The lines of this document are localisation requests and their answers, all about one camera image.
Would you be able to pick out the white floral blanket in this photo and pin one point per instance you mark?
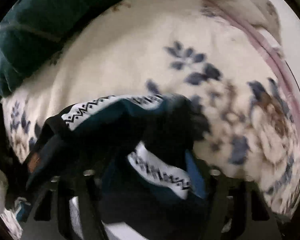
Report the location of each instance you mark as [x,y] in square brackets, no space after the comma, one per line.
[130,55]

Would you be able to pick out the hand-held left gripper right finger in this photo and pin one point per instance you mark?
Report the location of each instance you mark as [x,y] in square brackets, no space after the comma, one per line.
[195,175]

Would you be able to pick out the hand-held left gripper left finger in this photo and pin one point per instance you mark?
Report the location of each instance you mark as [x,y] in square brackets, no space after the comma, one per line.
[88,195]

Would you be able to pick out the navy teal patterned garment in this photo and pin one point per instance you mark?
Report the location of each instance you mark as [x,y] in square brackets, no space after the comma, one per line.
[120,130]

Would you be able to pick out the beige cloth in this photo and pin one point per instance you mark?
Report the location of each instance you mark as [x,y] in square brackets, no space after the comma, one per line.
[265,12]

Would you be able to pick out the dark green cloth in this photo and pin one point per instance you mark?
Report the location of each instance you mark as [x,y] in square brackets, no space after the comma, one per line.
[37,30]

